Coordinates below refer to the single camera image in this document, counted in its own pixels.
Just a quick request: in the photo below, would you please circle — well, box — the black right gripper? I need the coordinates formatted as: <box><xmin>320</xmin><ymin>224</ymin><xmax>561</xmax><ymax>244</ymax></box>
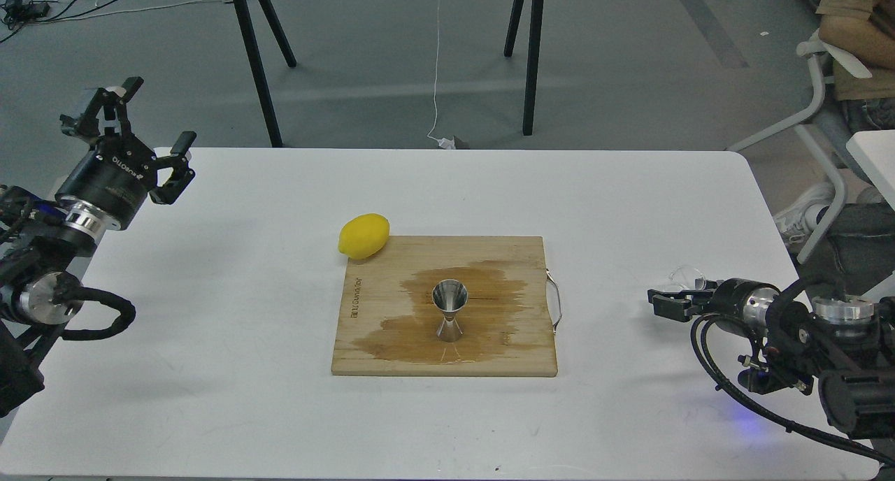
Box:
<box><xmin>647</xmin><ymin>278</ymin><xmax>780</xmax><ymax>340</ymax></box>

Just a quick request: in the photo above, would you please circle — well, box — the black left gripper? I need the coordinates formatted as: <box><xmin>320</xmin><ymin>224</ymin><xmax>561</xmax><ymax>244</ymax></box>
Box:
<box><xmin>55</xmin><ymin>76</ymin><xmax>197</xmax><ymax>230</ymax></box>

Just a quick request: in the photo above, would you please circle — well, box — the clear glass measuring cup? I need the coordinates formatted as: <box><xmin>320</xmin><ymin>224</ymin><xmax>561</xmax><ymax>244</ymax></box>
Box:
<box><xmin>661</xmin><ymin>264</ymin><xmax>707</xmax><ymax>292</ymax></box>

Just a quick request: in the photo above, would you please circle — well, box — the steel double jigger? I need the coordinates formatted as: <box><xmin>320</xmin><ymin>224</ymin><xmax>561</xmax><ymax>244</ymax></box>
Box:
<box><xmin>431</xmin><ymin>278</ymin><xmax>468</xmax><ymax>342</ymax></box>

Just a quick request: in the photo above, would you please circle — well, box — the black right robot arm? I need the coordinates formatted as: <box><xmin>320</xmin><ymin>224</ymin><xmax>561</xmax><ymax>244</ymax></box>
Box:
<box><xmin>647</xmin><ymin>275</ymin><xmax>893</xmax><ymax>480</ymax></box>

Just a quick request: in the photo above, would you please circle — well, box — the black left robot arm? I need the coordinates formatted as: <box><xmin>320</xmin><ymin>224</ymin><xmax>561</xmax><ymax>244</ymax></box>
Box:
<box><xmin>1</xmin><ymin>76</ymin><xmax>197</xmax><ymax>415</ymax></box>

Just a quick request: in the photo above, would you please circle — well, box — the white side table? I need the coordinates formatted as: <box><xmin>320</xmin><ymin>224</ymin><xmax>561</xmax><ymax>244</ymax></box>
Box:
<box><xmin>847</xmin><ymin>130</ymin><xmax>894</xmax><ymax>209</ymax></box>

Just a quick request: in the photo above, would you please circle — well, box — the yellow lemon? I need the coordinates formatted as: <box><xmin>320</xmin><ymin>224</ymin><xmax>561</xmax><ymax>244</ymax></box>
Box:
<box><xmin>338</xmin><ymin>213</ymin><xmax>390</xmax><ymax>260</ymax></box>

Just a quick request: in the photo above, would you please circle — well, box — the white office chair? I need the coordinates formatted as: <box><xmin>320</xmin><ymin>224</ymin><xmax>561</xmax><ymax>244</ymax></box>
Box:
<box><xmin>726</xmin><ymin>31</ymin><xmax>872</xmax><ymax>264</ymax></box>

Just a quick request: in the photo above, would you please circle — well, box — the wooden cutting board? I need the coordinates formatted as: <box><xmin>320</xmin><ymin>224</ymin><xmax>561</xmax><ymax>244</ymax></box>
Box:
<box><xmin>331</xmin><ymin>236</ymin><xmax>557</xmax><ymax>377</ymax></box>

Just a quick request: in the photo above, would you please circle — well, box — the seated person in tan shirt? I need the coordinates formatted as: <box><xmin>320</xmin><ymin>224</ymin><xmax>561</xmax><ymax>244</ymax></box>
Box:
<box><xmin>816</xmin><ymin>0</ymin><xmax>894</xmax><ymax>133</ymax></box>

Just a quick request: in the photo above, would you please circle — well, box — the white cable on floor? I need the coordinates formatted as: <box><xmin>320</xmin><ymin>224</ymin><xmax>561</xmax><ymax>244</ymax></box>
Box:
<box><xmin>425</xmin><ymin>0</ymin><xmax>455</xmax><ymax>150</ymax></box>

